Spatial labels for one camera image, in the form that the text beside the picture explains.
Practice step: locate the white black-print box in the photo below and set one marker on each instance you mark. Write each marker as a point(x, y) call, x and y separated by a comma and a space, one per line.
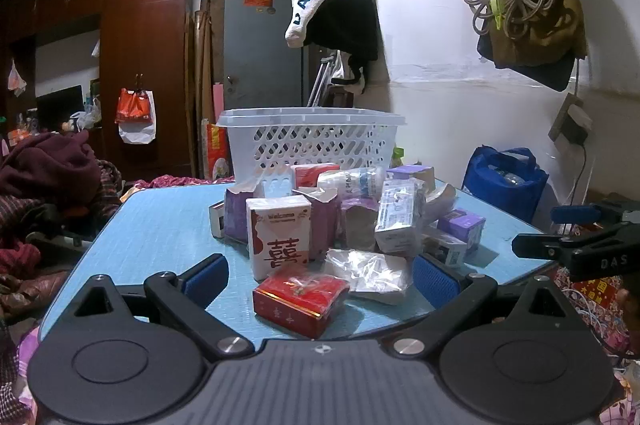
point(445, 250)

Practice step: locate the red printed cloth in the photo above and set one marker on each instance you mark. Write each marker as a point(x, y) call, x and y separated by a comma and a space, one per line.
point(595, 300)

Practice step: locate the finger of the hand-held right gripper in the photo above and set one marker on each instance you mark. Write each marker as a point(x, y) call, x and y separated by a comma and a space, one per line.
point(585, 213)
point(540, 245)

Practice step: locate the clear plastic packet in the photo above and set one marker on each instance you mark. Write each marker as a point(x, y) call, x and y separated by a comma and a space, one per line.
point(370, 272)

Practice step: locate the white bottle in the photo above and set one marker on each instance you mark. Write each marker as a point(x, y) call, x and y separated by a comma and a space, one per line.
point(350, 182)

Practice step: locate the black monitor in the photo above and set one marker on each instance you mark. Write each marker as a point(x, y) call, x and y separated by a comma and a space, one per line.
point(60, 107)

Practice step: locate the clear-wrapped white box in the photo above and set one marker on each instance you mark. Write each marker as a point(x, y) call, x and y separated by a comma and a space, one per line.
point(397, 215)

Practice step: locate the black garment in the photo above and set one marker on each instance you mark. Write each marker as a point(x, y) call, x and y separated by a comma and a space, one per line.
point(350, 30)

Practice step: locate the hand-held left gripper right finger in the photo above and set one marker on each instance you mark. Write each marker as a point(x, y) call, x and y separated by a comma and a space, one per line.
point(435, 281)

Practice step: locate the wooden sticks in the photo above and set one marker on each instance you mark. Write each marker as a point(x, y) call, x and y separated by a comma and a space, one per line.
point(202, 70)

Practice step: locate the red printed sack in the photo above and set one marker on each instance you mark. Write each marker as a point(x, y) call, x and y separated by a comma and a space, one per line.
point(216, 152)

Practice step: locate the mauve paper packet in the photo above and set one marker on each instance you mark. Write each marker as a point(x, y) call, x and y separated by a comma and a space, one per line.
point(359, 225)

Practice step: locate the dark blue hanging bag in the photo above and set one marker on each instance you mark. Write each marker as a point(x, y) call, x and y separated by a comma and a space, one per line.
point(545, 72)

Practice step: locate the magenta floral blanket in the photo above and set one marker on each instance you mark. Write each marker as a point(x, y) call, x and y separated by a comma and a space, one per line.
point(170, 181)

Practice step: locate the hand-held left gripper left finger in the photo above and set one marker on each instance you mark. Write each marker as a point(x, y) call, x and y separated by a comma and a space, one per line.
point(206, 281)

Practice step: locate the small white plastic bag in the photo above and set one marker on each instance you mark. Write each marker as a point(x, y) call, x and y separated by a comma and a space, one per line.
point(16, 80)

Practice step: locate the white plastic basket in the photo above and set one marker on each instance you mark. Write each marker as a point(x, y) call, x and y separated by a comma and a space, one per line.
point(310, 145)

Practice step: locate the red white box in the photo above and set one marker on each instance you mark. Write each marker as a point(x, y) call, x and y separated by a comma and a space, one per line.
point(312, 175)

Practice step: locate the blue fabric bag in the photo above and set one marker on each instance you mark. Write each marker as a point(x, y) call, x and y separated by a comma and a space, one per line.
point(505, 190)

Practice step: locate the grey metal door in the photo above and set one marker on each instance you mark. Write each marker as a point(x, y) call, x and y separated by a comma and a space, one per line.
point(260, 50)

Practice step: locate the white blister pack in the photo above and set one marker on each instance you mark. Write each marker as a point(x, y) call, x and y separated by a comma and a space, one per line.
point(276, 184)

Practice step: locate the small white box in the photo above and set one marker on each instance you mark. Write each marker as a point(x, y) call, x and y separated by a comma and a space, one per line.
point(217, 220)

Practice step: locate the brown wooden wardrobe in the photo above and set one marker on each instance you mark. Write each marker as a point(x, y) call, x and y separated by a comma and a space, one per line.
point(145, 30)

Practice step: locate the white red-print tissue box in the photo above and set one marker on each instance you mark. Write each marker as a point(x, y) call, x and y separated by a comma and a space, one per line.
point(277, 225)

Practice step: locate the purple white box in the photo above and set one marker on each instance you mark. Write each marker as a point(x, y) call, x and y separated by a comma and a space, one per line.
point(412, 172)

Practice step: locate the red plastic bag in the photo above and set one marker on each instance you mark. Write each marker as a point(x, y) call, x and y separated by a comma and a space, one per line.
point(131, 107)

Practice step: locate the beige box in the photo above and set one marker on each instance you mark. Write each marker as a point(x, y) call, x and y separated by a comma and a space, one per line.
point(441, 202)

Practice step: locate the maroon clothes pile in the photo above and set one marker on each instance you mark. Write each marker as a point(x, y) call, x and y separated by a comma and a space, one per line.
point(50, 165)

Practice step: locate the white power adapter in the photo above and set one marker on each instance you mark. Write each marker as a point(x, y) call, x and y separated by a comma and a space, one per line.
point(577, 122)

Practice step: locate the metal crutches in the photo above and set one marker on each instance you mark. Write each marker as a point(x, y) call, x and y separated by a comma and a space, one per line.
point(320, 75)

